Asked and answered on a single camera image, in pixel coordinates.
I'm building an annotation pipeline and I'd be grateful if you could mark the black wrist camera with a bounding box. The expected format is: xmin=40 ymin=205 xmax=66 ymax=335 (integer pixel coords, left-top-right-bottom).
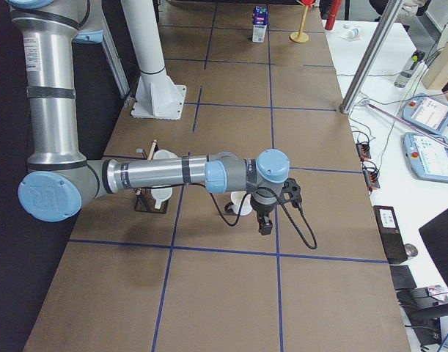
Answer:
xmin=282 ymin=177 xmax=302 ymax=208

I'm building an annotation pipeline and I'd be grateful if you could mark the black wire cup rack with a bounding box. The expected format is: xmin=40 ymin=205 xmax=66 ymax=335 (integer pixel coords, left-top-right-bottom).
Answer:
xmin=134 ymin=142 xmax=167 ymax=214

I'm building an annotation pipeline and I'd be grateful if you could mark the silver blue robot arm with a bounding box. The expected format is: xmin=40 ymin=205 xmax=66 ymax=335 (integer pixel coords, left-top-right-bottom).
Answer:
xmin=10 ymin=1 xmax=290 ymax=235

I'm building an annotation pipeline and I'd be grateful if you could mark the white column with base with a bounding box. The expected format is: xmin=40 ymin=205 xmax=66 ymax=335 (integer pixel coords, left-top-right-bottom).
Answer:
xmin=121 ymin=0 xmax=187 ymax=120

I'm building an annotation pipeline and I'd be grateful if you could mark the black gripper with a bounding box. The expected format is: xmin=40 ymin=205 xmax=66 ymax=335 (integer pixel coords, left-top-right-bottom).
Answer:
xmin=251 ymin=190 xmax=276 ymax=235

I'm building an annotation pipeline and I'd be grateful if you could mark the white cup on rack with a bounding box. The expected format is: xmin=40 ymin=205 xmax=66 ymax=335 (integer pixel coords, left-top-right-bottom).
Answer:
xmin=150 ymin=187 xmax=173 ymax=213
xmin=153 ymin=149 xmax=178 ymax=160

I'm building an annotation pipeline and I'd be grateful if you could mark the wooden mug tree stand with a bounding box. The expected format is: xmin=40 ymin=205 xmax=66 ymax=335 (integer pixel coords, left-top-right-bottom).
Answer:
xmin=290 ymin=0 xmax=315 ymax=43

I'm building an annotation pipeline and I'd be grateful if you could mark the near teach pendant tablet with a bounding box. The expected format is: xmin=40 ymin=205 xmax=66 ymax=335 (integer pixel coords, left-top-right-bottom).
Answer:
xmin=403 ymin=132 xmax=448 ymax=183

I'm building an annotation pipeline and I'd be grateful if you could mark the aluminium frame post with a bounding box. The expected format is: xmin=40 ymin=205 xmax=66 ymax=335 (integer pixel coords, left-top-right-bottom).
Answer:
xmin=339 ymin=0 xmax=404 ymax=114

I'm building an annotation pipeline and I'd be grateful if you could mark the black box with label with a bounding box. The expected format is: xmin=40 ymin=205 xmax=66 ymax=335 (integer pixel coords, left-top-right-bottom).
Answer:
xmin=372 ymin=205 xmax=408 ymax=265

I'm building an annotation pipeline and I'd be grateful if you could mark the white smiley mug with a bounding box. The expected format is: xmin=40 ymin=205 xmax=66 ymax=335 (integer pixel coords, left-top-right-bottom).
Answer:
xmin=224 ymin=191 xmax=252 ymax=216

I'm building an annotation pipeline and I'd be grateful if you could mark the red bottle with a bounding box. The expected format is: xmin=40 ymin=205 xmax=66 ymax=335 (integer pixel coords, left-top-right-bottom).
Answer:
xmin=325 ymin=0 xmax=342 ymax=31

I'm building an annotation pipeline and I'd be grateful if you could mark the far teach pendant tablet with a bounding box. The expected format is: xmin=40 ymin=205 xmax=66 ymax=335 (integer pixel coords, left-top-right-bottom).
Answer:
xmin=402 ymin=95 xmax=448 ymax=134

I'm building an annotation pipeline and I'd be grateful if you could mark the blue white milk carton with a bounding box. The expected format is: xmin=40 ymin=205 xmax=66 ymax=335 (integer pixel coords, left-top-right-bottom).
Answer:
xmin=251 ymin=6 xmax=268 ymax=43

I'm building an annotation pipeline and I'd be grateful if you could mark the teach pendant tablet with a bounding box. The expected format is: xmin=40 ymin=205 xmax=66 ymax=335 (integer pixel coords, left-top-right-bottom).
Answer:
xmin=403 ymin=132 xmax=448 ymax=183
xmin=402 ymin=95 xmax=448 ymax=134

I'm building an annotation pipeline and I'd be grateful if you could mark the small white blue bottle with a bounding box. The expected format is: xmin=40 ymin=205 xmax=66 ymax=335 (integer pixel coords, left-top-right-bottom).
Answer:
xmin=342 ymin=26 xmax=363 ymax=41

